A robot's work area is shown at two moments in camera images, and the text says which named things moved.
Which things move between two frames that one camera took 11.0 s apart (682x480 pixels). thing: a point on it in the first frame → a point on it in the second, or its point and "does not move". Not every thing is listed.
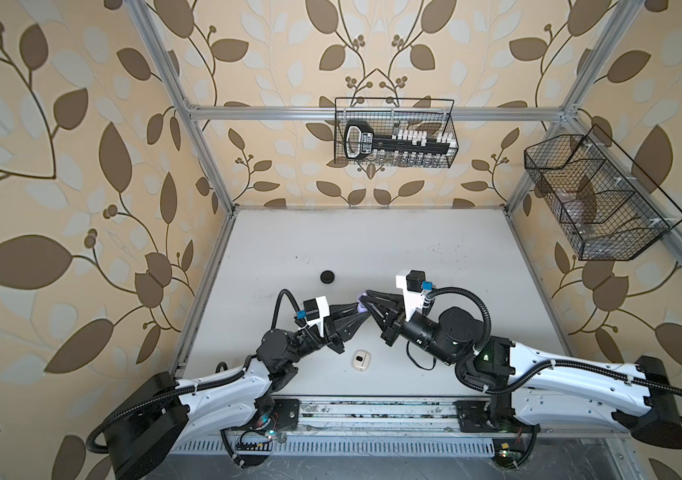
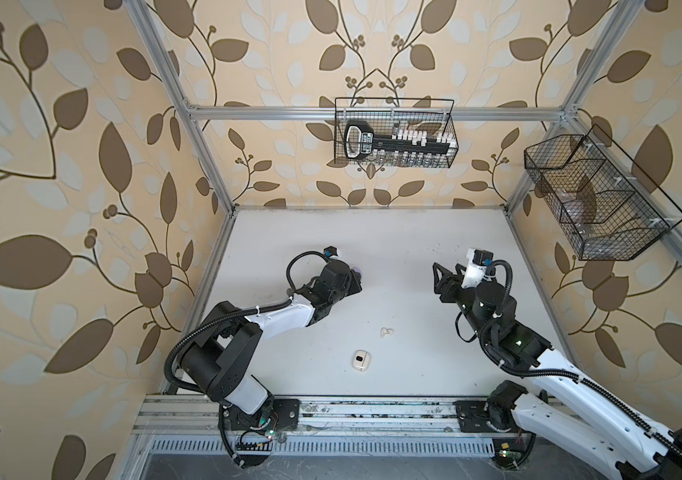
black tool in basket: [360, 143] does not move
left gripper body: [330, 343] → [350, 286]
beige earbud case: [361, 360] does not move
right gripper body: [395, 330] → [455, 293]
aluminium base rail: [332, 414] does not move
